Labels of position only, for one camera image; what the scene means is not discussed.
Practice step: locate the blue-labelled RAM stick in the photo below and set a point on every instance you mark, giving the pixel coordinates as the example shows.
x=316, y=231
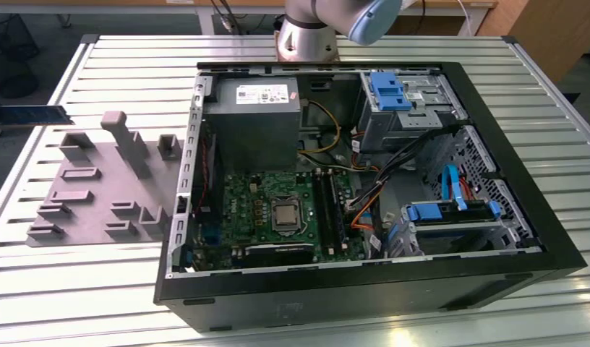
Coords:
x=30, y=115

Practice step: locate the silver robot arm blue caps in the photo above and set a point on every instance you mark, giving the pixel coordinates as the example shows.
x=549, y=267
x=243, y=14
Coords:
x=305, y=39

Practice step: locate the black RAM slot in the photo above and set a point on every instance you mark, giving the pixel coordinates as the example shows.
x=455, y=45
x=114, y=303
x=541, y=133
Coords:
x=322, y=209

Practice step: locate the silver CPU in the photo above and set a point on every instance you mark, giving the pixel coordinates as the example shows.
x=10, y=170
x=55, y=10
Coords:
x=286, y=216

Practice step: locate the grey power supply unit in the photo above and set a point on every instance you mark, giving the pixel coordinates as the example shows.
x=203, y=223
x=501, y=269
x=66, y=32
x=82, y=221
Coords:
x=251, y=133

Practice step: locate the green motherboard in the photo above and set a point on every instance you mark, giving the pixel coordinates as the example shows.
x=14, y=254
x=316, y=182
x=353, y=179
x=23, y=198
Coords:
x=242, y=224

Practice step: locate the black graphics card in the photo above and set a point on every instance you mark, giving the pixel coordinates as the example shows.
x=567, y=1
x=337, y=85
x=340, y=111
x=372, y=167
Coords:
x=276, y=254

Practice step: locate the hard disk in blue carrier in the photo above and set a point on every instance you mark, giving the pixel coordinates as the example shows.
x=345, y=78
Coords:
x=425, y=212

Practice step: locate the blue optical drive latch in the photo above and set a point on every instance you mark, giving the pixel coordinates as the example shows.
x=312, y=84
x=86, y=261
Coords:
x=389, y=94

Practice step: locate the metal optical drive cage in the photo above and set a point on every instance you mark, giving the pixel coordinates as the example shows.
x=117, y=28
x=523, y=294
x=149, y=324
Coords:
x=421, y=119

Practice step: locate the black open PC case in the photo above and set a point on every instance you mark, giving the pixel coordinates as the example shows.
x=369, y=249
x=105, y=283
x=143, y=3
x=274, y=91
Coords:
x=324, y=296

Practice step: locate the metal disk bay cage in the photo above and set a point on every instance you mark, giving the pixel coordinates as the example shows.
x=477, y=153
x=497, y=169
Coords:
x=469, y=226

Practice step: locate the grey parts rack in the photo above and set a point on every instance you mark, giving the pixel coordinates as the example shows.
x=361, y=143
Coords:
x=90, y=227

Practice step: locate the white-legged wooden desk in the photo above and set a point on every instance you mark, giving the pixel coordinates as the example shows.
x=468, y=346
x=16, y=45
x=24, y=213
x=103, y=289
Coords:
x=479, y=18

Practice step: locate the wooden cabinet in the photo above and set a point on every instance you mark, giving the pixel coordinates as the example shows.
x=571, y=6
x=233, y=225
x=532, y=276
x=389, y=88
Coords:
x=556, y=36

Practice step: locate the black mesh bin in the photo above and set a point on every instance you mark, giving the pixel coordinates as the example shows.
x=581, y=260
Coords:
x=12, y=58

